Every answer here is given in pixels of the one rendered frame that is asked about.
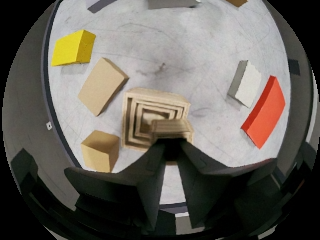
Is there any red flat rectangular slab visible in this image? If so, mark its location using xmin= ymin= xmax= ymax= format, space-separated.
xmin=241 ymin=75 xmax=286 ymax=150

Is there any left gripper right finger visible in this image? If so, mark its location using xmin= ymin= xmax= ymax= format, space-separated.
xmin=175 ymin=138 xmax=278 ymax=229

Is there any tan cardboard cube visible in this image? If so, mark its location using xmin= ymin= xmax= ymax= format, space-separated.
xmin=81 ymin=129 xmax=120 ymax=173
xmin=226 ymin=0 xmax=248 ymax=8

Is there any tan rectangular box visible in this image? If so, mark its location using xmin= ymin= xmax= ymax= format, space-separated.
xmin=77 ymin=57 xmax=130 ymax=117

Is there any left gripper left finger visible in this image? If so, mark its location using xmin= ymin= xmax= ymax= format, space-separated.
xmin=64 ymin=139 xmax=167 ymax=231

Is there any yellow rectangular block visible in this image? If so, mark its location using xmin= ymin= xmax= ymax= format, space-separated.
xmin=51 ymin=29 xmax=96 ymax=67

